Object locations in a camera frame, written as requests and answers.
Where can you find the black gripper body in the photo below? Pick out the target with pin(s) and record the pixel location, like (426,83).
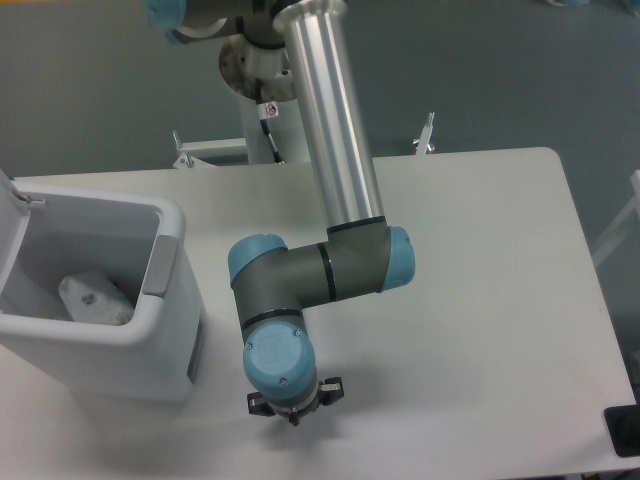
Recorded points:
(303,406)

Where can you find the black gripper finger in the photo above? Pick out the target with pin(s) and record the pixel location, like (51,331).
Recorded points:
(258,406)
(330,391)

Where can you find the white plastic wrapper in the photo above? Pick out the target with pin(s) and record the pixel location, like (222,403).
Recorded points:
(92,298)

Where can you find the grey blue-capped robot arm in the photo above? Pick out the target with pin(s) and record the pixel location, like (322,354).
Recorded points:
(295,50)

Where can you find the white trash can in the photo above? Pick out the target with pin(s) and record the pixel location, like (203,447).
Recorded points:
(50,232)

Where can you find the black device at table corner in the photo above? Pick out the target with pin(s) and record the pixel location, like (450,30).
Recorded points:
(623,426)

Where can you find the white left frame bracket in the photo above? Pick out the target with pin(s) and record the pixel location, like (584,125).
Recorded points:
(225,152)

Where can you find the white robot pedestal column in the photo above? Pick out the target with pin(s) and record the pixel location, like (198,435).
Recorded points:
(286,130)

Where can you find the white frame at right edge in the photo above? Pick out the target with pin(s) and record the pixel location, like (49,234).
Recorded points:
(619,228)

